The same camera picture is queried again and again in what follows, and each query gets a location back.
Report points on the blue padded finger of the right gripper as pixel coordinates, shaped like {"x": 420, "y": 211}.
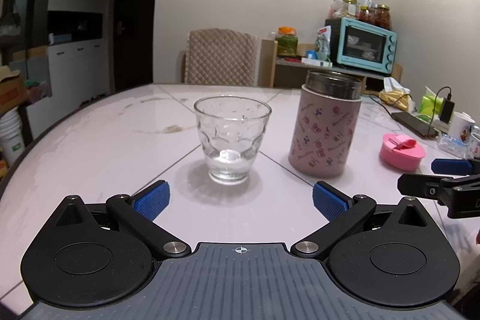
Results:
{"x": 445, "y": 166}

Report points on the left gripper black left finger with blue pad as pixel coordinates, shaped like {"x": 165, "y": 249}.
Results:
{"x": 137, "y": 214}

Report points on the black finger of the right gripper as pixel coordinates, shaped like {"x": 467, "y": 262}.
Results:
{"x": 461, "y": 195}

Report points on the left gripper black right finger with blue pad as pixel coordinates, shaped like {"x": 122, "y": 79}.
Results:
{"x": 345, "y": 216}

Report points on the pink bottle cap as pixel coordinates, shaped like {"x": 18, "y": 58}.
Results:
{"x": 401, "y": 151}

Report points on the pink patterned thermos bottle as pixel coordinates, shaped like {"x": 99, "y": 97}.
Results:
{"x": 328, "y": 111}

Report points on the clear glass cup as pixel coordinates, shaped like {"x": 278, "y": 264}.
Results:
{"x": 231, "y": 130}

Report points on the white mug with picture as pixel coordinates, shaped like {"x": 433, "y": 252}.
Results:
{"x": 461, "y": 126}

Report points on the black smartphone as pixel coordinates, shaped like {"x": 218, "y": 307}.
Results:
{"x": 415, "y": 125}

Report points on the green box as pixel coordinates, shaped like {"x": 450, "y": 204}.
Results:
{"x": 430, "y": 106}

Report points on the yellow tissue pack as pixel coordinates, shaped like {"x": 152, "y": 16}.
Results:
{"x": 394, "y": 94}

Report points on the white bucket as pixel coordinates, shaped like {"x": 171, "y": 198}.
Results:
{"x": 12, "y": 141}

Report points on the teal toaster oven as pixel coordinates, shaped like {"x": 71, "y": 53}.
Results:
{"x": 361, "y": 46}

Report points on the white flat box on shelf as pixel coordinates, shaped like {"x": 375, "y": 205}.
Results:
{"x": 313, "y": 62}

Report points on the wooden shelf unit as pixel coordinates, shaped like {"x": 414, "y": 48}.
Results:
{"x": 277, "y": 72}

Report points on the red jar dark lid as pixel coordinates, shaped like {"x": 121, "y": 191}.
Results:
{"x": 383, "y": 16}

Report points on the snack bag on shelf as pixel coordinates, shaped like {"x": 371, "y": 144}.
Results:
{"x": 323, "y": 43}

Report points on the quilted beige chair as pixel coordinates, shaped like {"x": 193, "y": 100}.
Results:
{"x": 220, "y": 56}

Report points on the green jar orange lid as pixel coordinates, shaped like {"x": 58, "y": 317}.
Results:
{"x": 287, "y": 41}

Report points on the jar with yellow lid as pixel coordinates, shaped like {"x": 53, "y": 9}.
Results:
{"x": 349, "y": 9}

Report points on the white cabinet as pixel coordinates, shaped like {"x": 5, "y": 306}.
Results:
{"x": 62, "y": 50}

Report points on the black charger with cable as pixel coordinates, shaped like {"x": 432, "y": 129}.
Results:
{"x": 446, "y": 109}

